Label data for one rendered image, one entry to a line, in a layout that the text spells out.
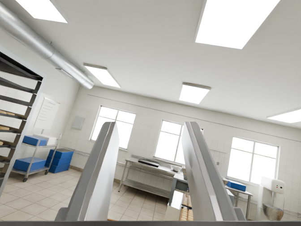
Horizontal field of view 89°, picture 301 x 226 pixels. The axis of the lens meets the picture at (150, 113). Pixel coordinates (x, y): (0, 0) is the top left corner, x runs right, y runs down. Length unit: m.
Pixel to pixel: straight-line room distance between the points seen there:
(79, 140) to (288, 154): 6.68
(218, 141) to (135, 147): 2.69
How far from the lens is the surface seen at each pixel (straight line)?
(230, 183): 5.02
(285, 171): 6.28
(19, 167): 4.82
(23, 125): 1.28
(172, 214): 2.27
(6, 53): 1.08
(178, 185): 2.26
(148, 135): 5.21
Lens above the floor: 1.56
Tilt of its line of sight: 10 degrees up
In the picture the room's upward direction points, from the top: 14 degrees clockwise
